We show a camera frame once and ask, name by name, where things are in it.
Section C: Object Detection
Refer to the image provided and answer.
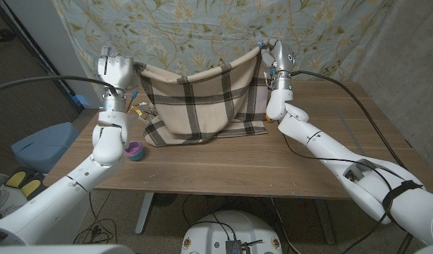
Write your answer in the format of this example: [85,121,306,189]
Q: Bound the purple teal stacked cups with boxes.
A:
[123,140,146,162]

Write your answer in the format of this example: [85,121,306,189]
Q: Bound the white robot chest panel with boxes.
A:
[0,243,135,254]

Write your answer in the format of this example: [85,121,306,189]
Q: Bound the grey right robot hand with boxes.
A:
[260,39,297,91]

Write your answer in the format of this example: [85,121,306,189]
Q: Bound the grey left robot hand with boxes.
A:
[96,45,139,113]

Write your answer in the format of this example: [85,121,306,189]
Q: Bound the black torso cable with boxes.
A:
[182,193,238,243]

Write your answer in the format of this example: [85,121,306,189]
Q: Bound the white round robot torso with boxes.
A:
[181,210,283,254]

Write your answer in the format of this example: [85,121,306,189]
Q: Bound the black floor cable bundle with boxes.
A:
[73,192,118,245]

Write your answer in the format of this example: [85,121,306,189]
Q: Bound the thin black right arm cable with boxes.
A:
[280,133,415,254]

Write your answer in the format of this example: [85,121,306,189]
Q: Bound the floral printed backdrop cloth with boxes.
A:
[52,0,396,104]

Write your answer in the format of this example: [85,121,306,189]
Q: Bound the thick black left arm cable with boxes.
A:
[0,75,118,98]

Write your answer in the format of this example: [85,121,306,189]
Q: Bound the white table leg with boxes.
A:
[135,192,156,236]

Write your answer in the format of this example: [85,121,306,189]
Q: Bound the black cable under table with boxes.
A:
[270,196,304,254]

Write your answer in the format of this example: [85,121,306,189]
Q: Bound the black door handle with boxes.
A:
[0,28,17,43]

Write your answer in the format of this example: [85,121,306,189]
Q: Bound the beige plaid fringed scarf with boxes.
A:
[133,45,274,147]

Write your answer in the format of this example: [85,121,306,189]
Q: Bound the grey table leg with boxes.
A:
[313,199,336,246]

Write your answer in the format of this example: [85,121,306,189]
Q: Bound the yellow black foot pedal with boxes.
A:
[20,178,44,200]
[4,168,28,189]

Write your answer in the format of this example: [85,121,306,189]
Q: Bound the blue cushioned stool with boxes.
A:
[11,121,80,174]

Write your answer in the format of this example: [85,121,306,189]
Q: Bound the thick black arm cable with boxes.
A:
[290,69,408,170]
[0,75,118,98]

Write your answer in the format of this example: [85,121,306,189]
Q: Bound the small grey torso module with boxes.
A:
[226,239,251,254]

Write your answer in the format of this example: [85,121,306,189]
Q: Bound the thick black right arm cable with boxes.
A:
[290,69,408,170]

